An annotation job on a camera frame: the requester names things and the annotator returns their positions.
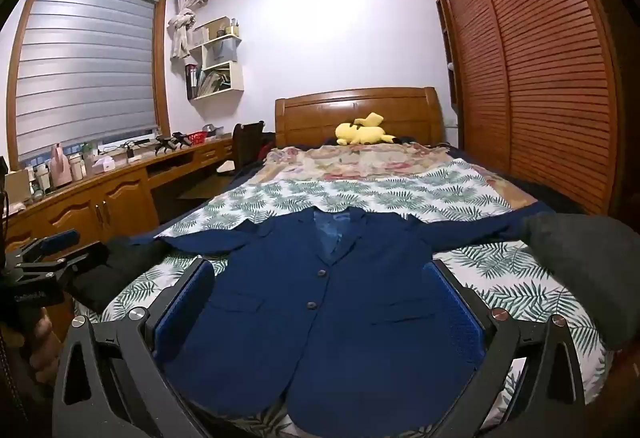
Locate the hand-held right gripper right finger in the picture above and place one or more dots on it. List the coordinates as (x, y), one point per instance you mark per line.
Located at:
(450, 313)

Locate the person's left hand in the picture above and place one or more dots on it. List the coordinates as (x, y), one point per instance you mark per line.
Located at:
(45, 353)

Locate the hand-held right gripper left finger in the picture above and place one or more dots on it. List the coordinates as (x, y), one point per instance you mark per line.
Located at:
(185, 313)

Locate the dark grey garment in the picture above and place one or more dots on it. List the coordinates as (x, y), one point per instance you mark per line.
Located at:
(585, 268)

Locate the floral blanket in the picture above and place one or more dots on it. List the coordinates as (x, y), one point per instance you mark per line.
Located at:
(360, 161)

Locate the small white box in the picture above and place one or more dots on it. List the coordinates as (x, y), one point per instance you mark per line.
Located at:
(104, 165)

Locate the wooden bed headboard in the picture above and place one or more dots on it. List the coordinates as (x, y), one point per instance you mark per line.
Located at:
(310, 118)

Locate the grey window blind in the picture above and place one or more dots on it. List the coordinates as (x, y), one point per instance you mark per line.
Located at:
(85, 68)

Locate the long wooden desk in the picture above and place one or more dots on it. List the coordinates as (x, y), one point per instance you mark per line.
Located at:
(115, 195)

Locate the dark wooden chair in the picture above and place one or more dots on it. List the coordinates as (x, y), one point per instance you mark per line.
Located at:
(247, 143)

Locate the red basket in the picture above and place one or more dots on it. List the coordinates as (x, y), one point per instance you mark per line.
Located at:
(196, 137)

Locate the wooden louvred wardrobe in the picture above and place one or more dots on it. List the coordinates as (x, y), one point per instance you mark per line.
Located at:
(540, 68)

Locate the black garment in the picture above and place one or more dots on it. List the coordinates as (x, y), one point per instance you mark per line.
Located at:
(115, 268)

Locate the wooden window frame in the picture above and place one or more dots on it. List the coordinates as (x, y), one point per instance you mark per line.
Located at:
(161, 68)

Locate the pink bottle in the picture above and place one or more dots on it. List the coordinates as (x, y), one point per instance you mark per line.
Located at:
(61, 168)

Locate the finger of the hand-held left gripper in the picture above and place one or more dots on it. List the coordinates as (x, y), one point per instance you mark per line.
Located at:
(75, 260)
(55, 242)

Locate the black binder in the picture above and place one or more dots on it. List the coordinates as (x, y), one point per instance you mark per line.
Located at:
(191, 81)

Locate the tied beige curtain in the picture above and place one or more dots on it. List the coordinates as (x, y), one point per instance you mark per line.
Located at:
(182, 26)

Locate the navy blue suit jacket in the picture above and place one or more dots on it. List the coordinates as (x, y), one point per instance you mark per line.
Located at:
(325, 328)

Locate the bed with leaf-print cover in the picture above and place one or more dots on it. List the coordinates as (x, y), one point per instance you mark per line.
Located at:
(380, 195)

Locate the white wall shelf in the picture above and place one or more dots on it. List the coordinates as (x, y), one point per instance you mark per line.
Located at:
(235, 78)

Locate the yellow plush toy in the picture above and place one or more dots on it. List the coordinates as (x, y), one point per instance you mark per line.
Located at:
(360, 133)

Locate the orange patterned blanket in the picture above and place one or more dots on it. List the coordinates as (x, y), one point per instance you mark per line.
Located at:
(520, 193)

